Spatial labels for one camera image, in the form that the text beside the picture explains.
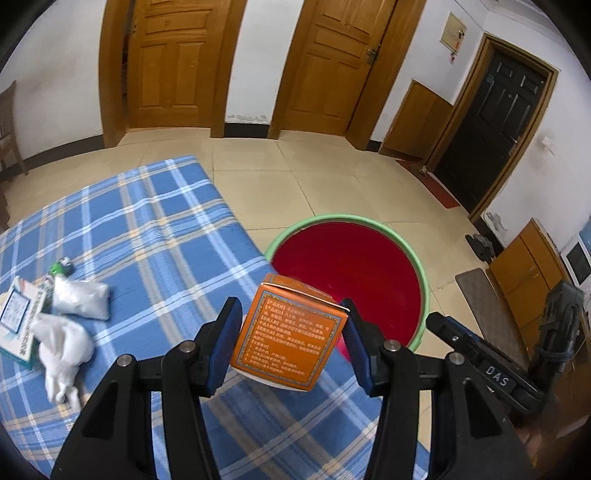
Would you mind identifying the black entrance door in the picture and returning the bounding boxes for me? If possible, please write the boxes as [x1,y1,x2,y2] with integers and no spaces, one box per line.
[436,46,550,213]

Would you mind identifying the open wooden door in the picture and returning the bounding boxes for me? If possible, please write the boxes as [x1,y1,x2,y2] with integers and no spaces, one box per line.
[127,0,234,130]

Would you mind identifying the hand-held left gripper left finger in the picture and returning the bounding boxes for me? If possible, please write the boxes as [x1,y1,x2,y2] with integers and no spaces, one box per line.
[50,296,243,480]

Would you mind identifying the red doormat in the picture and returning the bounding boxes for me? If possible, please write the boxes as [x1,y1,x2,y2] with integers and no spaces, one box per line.
[397,159,460,208]

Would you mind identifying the white appliance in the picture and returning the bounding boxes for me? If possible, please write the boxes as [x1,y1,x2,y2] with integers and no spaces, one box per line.
[561,217,591,291]

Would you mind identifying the red basin with green rim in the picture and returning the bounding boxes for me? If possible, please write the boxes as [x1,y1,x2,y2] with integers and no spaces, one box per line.
[264,213,431,363]

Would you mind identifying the low wooden cabinet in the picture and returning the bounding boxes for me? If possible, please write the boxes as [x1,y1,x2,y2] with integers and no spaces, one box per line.
[381,79,455,162]

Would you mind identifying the wooden dining chair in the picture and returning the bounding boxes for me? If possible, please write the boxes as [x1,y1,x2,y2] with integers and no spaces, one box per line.
[0,80,28,181]

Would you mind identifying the white plastic pouch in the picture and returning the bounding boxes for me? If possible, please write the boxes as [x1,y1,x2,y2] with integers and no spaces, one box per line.
[51,278,112,320]

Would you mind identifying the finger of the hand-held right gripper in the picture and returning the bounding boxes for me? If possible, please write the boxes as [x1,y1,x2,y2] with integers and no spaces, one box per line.
[426,311,490,358]

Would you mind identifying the orange cardboard box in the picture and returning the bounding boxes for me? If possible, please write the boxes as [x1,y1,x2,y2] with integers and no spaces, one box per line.
[229,272,349,393]

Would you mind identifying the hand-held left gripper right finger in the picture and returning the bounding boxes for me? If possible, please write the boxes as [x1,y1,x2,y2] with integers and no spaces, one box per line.
[339,298,539,480]

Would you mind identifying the white sock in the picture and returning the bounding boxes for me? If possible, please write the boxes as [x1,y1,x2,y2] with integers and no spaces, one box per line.
[31,314,96,407]

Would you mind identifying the teal cardboard box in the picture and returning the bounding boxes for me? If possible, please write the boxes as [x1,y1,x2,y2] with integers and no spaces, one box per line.
[0,275,47,370]

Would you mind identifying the wall electric box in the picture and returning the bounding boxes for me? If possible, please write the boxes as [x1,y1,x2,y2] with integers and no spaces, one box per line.
[441,13,468,54]

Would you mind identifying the blue plaid blanket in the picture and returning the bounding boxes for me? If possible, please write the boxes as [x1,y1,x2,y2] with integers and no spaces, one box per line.
[0,154,430,480]

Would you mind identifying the closed wooden door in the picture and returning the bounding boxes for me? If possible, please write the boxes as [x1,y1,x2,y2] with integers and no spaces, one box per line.
[284,0,391,134]

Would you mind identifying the dark shoes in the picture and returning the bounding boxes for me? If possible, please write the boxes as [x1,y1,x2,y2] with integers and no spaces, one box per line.
[465,233,495,263]

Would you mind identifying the grey floor mat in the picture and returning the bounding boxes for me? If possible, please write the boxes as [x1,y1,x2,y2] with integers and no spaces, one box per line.
[455,268,529,365]

